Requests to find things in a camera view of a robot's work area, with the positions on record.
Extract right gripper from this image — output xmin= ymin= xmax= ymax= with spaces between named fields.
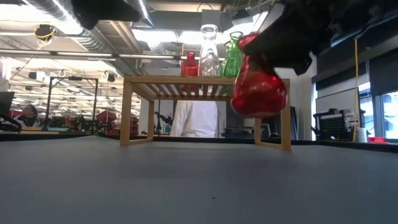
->
xmin=243 ymin=0 xmax=343 ymax=77

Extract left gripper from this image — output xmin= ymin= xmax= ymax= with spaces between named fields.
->
xmin=70 ymin=0 xmax=141 ymax=31

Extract slim green glass vase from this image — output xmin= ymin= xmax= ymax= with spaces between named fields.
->
xmin=224 ymin=30 xmax=244 ymax=78

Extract red bag-shaped glass vase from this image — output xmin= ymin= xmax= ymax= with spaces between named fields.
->
xmin=229 ymin=32 xmax=289 ymax=119

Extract tall clear glass carafe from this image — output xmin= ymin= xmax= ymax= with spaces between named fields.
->
xmin=198 ymin=24 xmax=221 ymax=77

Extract clear glass carafe vase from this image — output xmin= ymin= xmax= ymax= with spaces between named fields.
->
xmin=201 ymin=49 xmax=220 ymax=77

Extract red glass bottle vase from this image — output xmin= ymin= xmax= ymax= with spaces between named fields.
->
xmin=180 ymin=51 xmax=200 ymax=93

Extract wooden slatted shelf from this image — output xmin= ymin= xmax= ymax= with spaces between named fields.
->
xmin=119 ymin=74 xmax=292 ymax=152

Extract grey ceiling box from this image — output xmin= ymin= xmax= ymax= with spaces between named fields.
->
xmin=200 ymin=8 xmax=223 ymax=32

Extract black cabinet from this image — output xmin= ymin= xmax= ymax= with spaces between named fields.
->
xmin=260 ymin=115 xmax=283 ymax=140

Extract grey equipment rack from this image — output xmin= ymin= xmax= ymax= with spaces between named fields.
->
xmin=224 ymin=117 xmax=256 ymax=139

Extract red storage bins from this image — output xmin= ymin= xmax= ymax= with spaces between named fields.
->
xmin=96 ymin=110 xmax=140 ymax=136

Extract black pegboard cart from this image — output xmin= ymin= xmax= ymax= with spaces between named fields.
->
xmin=312 ymin=108 xmax=351 ymax=141

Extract person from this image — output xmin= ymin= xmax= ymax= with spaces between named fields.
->
xmin=17 ymin=104 xmax=40 ymax=128
xmin=169 ymin=100 xmax=219 ymax=139

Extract dark laptop screen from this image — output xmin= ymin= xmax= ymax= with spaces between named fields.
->
xmin=0 ymin=91 xmax=16 ymax=121

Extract round spiral metal duct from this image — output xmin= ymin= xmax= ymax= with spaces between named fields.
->
xmin=136 ymin=0 xmax=155 ymax=29
xmin=24 ymin=0 xmax=139 ymax=77

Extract black ceiling cable reel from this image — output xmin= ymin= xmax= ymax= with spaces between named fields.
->
xmin=34 ymin=24 xmax=57 ymax=41

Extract black stand frame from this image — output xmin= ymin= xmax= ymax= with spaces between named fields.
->
xmin=47 ymin=75 xmax=100 ymax=131

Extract yellow hanging cable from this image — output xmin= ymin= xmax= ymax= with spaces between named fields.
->
xmin=352 ymin=39 xmax=359 ymax=142

